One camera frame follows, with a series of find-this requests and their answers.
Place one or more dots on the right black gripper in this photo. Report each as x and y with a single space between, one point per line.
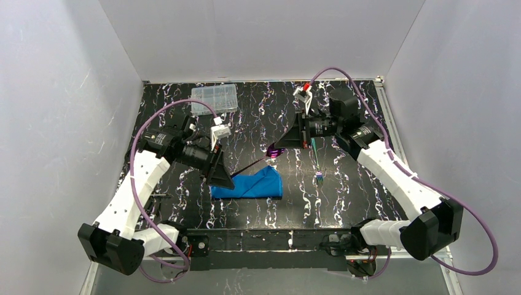
303 129

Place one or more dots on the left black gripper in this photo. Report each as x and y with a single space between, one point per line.
214 161

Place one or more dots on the iridescent purple spoon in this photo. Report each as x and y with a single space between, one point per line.
272 152

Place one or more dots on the blue cloth napkin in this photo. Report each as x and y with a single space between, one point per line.
265 184

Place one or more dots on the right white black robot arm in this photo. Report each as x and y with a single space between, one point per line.
432 223

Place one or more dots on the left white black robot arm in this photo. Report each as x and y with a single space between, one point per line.
127 205

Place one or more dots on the clear plastic compartment box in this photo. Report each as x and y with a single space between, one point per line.
222 98

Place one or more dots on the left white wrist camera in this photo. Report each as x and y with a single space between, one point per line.
218 132

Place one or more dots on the black coiled cable yellow plug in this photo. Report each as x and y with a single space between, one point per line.
154 204

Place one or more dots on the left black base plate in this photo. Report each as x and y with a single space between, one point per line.
191 245

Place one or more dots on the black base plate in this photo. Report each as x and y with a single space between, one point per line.
191 245
348 245

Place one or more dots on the right aluminium rail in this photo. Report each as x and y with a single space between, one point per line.
390 114

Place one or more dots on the aluminium rail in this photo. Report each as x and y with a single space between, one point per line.
390 114
268 246

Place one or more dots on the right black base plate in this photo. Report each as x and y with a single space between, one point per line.
348 245

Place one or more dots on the front aluminium rail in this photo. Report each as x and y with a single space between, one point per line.
268 246

